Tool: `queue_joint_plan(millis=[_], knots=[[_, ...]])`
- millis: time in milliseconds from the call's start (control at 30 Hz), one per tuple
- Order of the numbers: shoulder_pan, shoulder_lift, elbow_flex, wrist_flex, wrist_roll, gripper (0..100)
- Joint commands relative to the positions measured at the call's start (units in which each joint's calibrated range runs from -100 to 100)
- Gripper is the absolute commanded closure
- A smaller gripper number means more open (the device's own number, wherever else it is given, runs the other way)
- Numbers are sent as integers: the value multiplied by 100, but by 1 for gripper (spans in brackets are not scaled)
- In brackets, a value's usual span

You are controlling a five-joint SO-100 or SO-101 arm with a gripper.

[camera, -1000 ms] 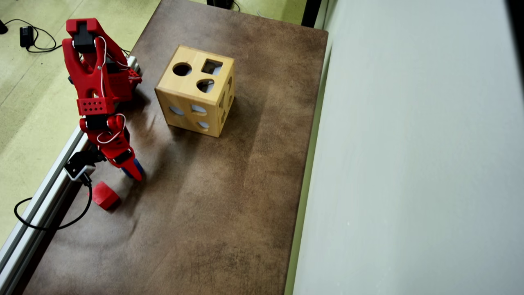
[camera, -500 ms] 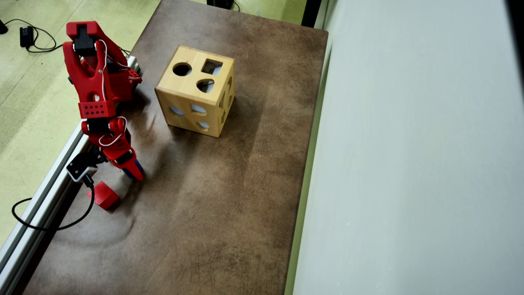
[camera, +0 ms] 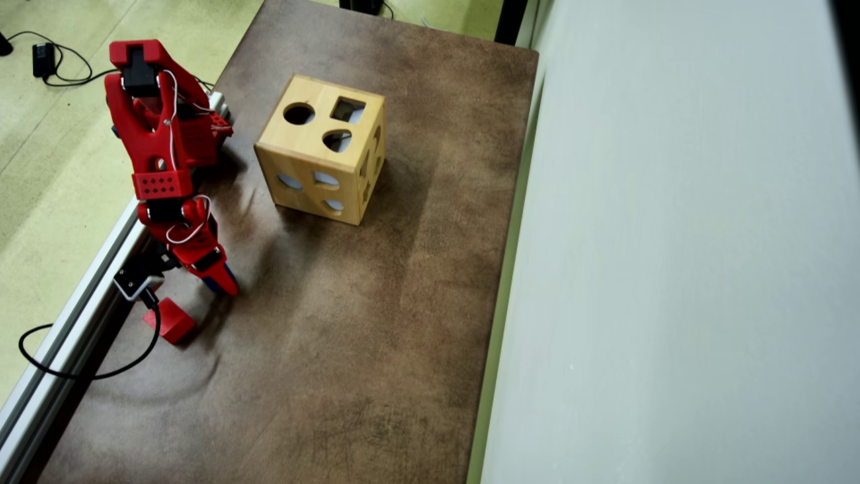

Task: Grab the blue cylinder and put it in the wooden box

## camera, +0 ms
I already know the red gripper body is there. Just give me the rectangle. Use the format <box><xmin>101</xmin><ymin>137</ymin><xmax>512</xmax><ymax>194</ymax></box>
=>
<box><xmin>167</xmin><ymin>231</ymin><xmax>226</xmax><ymax>277</ymax></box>

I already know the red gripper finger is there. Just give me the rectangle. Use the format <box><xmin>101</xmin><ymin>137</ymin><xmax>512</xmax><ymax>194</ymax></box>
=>
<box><xmin>200</xmin><ymin>260</ymin><xmax>240</xmax><ymax>298</ymax></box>

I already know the blue cylinder block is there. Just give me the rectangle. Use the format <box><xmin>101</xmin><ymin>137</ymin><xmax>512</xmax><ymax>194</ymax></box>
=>
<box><xmin>202</xmin><ymin>262</ymin><xmax>238</xmax><ymax>296</ymax></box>

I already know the wooden shape sorter box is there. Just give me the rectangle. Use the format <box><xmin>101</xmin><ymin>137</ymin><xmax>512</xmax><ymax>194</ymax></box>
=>
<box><xmin>254</xmin><ymin>73</ymin><xmax>387</xmax><ymax>227</ymax></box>

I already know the red cube block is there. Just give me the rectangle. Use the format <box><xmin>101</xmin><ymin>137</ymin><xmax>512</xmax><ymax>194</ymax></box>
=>
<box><xmin>142</xmin><ymin>297</ymin><xmax>198</xmax><ymax>346</ymax></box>

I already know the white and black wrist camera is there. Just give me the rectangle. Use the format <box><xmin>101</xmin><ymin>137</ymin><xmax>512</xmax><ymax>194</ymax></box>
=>
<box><xmin>113</xmin><ymin>252</ymin><xmax>165</xmax><ymax>302</ymax></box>

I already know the black camera cable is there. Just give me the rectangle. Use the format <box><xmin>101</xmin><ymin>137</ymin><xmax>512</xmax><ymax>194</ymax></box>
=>
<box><xmin>18</xmin><ymin>296</ymin><xmax>163</xmax><ymax>381</ymax></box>

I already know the black power adapter with cable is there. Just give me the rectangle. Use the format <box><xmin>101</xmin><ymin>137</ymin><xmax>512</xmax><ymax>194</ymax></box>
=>
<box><xmin>5</xmin><ymin>30</ymin><xmax>119</xmax><ymax>87</ymax></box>

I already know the aluminium profile rail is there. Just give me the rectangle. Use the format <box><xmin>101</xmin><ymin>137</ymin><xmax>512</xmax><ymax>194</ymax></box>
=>
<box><xmin>0</xmin><ymin>91</ymin><xmax>232</xmax><ymax>484</ymax></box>

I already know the black vertical post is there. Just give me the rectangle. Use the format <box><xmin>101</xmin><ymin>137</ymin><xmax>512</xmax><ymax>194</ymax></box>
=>
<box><xmin>494</xmin><ymin>0</ymin><xmax>531</xmax><ymax>46</ymax></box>

